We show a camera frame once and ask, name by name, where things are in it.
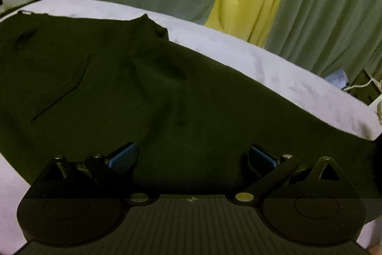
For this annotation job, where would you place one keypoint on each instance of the blue cloth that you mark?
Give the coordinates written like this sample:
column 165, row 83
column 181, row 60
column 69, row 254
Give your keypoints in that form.
column 336, row 78

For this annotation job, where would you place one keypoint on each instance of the black pants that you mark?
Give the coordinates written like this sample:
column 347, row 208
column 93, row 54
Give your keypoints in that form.
column 149, row 93

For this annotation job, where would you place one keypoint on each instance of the black box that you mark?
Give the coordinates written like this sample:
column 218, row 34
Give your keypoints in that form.
column 362, row 92

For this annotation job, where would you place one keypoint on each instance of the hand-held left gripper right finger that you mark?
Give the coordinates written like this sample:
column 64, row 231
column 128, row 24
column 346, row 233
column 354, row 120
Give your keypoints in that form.
column 262, row 161

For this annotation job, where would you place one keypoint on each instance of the white object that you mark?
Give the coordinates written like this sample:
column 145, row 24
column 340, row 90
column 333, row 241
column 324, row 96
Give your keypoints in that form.
column 377, row 108

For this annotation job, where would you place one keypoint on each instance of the bed with lavender sheet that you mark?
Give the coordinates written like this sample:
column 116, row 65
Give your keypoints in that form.
column 238, row 54

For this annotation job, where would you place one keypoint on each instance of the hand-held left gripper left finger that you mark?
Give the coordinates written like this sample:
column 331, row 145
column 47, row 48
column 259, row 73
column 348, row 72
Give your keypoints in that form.
column 124, row 158

